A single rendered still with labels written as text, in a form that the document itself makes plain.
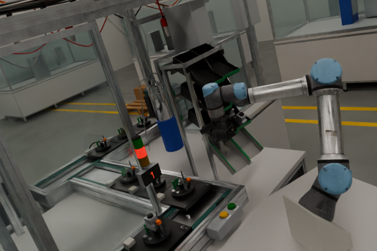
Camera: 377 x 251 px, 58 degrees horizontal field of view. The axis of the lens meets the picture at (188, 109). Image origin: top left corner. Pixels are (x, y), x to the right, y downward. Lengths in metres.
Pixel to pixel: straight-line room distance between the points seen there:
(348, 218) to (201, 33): 1.80
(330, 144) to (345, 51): 4.16
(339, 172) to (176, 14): 1.97
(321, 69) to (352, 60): 4.09
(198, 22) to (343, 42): 3.05
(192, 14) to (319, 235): 1.94
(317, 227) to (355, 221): 0.34
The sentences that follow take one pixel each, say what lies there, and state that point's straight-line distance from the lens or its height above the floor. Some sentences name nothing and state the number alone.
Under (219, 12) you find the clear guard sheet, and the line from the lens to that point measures 7.57.
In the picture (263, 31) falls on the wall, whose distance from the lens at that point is 11.42.
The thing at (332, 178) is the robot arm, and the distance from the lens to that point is 1.42.
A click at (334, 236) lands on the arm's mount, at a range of 1.55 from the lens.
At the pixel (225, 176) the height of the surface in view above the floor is 0.86.
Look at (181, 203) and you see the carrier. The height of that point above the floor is 0.97.
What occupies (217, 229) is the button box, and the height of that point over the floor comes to 0.96.
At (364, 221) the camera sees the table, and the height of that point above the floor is 0.86.
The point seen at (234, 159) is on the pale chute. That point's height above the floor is 1.04.
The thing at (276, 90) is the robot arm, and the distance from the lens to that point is 1.62.
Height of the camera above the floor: 1.98
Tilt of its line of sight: 18 degrees down
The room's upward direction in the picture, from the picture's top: 16 degrees counter-clockwise
